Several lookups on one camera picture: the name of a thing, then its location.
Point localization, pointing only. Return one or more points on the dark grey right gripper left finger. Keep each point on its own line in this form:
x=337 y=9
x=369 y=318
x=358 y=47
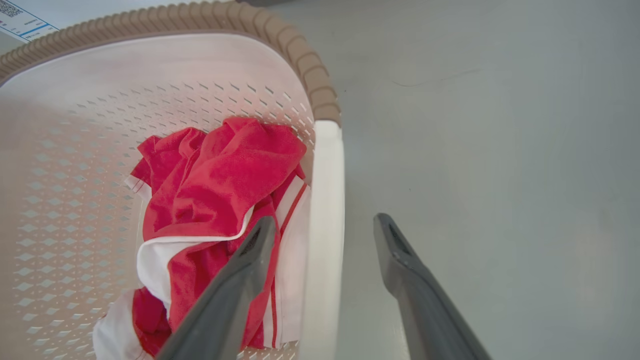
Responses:
x=225 y=305

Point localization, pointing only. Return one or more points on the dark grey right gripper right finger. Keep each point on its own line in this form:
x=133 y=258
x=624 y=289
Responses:
x=425 y=300

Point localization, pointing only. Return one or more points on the white laundry basket tan rim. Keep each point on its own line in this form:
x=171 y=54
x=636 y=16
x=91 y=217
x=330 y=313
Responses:
x=75 y=175

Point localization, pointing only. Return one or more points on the red and white garment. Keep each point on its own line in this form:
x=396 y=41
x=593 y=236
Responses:
x=215 y=195

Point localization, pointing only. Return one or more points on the white printed label sheet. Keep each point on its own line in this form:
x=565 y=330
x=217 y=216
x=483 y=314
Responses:
x=20 y=21

